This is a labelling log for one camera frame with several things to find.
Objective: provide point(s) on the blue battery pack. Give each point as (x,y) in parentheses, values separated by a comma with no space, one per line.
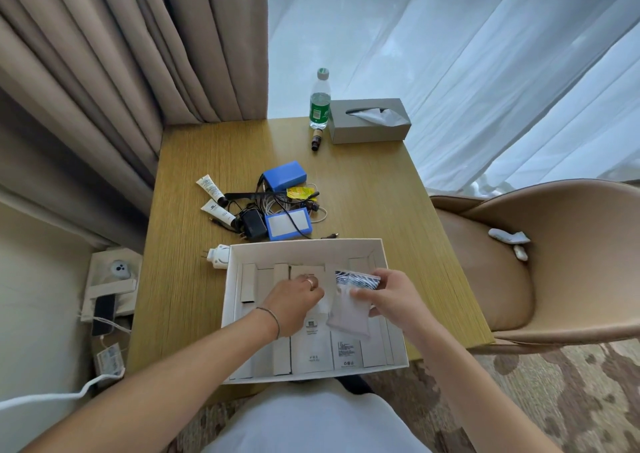
(284,175)

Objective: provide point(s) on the row of white packets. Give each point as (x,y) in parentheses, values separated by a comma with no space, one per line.
(312,347)

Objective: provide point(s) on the person's left forearm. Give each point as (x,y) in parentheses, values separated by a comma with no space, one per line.
(165,392)

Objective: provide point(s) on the small brown bottle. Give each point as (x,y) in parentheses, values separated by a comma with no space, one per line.
(316,140)

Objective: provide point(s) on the clear bag with striped item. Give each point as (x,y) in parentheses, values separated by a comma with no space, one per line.
(347,312)

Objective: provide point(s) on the black power adapter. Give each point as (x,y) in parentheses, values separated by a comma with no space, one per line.
(252,225)

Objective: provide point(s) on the white tissue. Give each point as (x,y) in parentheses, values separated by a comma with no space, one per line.
(380,116)

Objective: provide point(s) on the white socket box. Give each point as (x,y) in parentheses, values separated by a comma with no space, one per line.
(125,292)

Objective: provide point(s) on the person's white shirt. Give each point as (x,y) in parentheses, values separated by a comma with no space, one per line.
(315,422)

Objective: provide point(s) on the beige leather chair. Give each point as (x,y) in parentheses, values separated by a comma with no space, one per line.
(575,267)

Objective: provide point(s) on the beige curtain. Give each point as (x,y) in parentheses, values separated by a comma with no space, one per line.
(125,57)

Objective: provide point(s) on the white sheer curtain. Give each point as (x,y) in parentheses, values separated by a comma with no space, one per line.
(475,57)

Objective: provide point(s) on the person's right thumb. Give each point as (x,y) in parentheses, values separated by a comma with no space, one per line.
(361,294)

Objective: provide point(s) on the person's left fingers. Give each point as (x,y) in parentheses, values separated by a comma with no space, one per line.
(311,287)

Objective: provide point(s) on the yellow packet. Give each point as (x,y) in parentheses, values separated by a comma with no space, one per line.
(300,192)

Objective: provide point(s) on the white labelled power brick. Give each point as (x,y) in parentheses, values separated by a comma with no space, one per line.
(109,359)

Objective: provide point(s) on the grey tissue box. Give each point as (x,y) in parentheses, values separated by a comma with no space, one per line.
(367,132)

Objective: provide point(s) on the white cream tube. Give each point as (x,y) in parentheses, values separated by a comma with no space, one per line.
(211,188)
(218,212)

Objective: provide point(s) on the white flat device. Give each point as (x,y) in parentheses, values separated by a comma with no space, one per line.
(507,237)

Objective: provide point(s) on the person's left hand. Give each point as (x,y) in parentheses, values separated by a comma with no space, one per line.
(290,302)

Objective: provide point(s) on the white plug adapter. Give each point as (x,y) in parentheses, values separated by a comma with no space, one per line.
(219,256)

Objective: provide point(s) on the black phone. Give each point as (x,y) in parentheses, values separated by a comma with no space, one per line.
(103,315)

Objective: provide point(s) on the green label water bottle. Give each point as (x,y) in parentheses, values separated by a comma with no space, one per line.
(320,105)

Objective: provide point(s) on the white cardboard box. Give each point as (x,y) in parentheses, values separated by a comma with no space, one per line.
(240,257)

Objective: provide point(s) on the small white oval object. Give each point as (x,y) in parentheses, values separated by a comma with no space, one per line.
(521,253)

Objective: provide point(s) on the person's right hand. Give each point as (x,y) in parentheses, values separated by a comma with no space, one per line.
(397,302)

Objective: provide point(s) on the blue framed white box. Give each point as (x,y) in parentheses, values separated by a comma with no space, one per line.
(288,224)

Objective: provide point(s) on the person's right forearm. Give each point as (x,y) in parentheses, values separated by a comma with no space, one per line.
(465,392)

